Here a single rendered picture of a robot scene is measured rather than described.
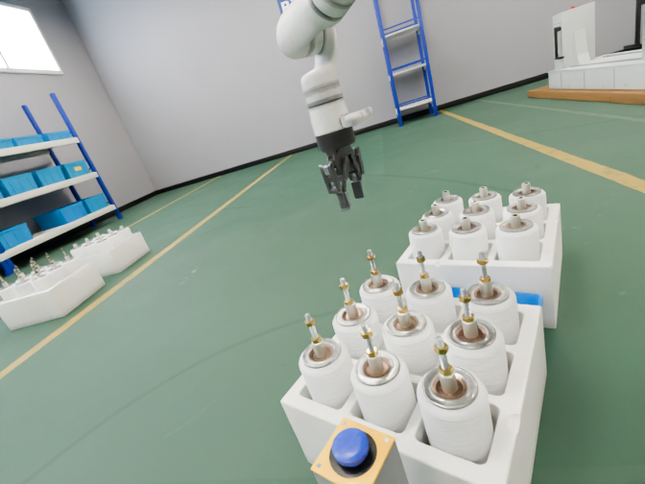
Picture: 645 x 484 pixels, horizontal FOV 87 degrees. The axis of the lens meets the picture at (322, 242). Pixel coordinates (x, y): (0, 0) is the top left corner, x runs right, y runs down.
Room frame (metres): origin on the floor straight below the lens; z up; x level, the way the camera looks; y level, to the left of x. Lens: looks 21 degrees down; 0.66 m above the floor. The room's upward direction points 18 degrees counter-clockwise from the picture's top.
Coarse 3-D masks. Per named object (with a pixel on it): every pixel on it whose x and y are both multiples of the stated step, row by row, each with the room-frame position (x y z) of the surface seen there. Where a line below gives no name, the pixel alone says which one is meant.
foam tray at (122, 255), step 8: (136, 232) 2.82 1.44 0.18; (128, 240) 2.67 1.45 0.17; (136, 240) 2.75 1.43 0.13; (144, 240) 2.83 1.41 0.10; (112, 248) 2.51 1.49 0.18; (120, 248) 2.56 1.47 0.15; (128, 248) 2.63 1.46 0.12; (136, 248) 2.71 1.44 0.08; (144, 248) 2.78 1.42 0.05; (88, 256) 2.50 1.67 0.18; (96, 256) 2.48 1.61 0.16; (104, 256) 2.47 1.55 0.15; (112, 256) 2.46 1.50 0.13; (120, 256) 2.52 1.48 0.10; (128, 256) 2.59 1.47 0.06; (136, 256) 2.66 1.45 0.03; (96, 264) 2.49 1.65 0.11; (104, 264) 2.47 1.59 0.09; (112, 264) 2.46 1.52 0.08; (120, 264) 2.49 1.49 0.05; (128, 264) 2.55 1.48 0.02; (104, 272) 2.48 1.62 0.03; (112, 272) 2.47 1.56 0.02; (120, 272) 2.45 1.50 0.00
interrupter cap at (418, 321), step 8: (416, 312) 0.55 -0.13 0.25; (392, 320) 0.55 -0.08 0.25; (416, 320) 0.53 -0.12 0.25; (424, 320) 0.52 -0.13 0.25; (392, 328) 0.52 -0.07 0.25; (400, 328) 0.52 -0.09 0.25; (408, 328) 0.51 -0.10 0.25; (416, 328) 0.50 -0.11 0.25; (400, 336) 0.50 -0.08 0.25; (408, 336) 0.49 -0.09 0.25
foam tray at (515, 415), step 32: (512, 352) 0.45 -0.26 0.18; (544, 352) 0.53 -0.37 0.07; (416, 384) 0.46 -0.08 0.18; (512, 384) 0.39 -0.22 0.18; (544, 384) 0.51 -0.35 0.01; (288, 416) 0.51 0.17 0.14; (320, 416) 0.45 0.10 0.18; (352, 416) 0.43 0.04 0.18; (416, 416) 0.39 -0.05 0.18; (512, 416) 0.35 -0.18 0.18; (320, 448) 0.47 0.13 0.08; (416, 448) 0.34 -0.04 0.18; (512, 448) 0.30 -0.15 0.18; (416, 480) 0.34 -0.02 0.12; (448, 480) 0.30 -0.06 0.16; (480, 480) 0.28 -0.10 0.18; (512, 480) 0.28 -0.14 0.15
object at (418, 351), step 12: (384, 324) 0.55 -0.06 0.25; (432, 324) 0.51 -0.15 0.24; (384, 336) 0.52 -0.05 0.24; (420, 336) 0.49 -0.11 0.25; (432, 336) 0.50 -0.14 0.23; (396, 348) 0.49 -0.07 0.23; (408, 348) 0.48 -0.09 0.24; (420, 348) 0.48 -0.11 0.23; (432, 348) 0.49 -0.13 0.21; (408, 360) 0.48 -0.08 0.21; (420, 360) 0.48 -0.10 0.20; (432, 360) 0.49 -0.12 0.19; (420, 372) 0.48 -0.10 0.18
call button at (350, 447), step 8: (344, 432) 0.28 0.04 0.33; (352, 432) 0.28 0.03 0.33; (360, 432) 0.27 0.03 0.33; (336, 440) 0.27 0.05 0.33; (344, 440) 0.27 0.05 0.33; (352, 440) 0.27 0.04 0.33; (360, 440) 0.26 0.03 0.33; (336, 448) 0.26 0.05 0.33; (344, 448) 0.26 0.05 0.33; (352, 448) 0.26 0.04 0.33; (360, 448) 0.26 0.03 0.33; (368, 448) 0.26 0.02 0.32; (336, 456) 0.26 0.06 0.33; (344, 456) 0.25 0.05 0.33; (352, 456) 0.25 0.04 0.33; (360, 456) 0.25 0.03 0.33; (344, 464) 0.25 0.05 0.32; (352, 464) 0.25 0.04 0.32
